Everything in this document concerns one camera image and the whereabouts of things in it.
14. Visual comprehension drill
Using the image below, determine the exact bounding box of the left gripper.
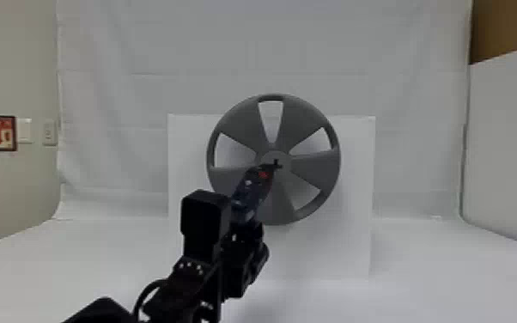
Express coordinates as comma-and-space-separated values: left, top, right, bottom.
219, 221, 271, 300

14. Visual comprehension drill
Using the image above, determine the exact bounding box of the grey wheel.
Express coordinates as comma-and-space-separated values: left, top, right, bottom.
205, 92, 342, 227

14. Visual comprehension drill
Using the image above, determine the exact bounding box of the white panel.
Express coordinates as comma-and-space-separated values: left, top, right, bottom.
167, 113, 376, 282
460, 41, 517, 252

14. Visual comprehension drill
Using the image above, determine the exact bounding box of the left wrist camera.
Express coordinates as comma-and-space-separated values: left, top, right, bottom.
179, 189, 233, 264

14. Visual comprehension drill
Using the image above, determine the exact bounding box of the black cable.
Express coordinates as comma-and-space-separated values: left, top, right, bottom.
132, 278, 170, 322

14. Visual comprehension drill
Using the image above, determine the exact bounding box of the white wall switch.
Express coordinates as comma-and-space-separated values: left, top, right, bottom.
42, 119, 58, 147
16, 118, 33, 145

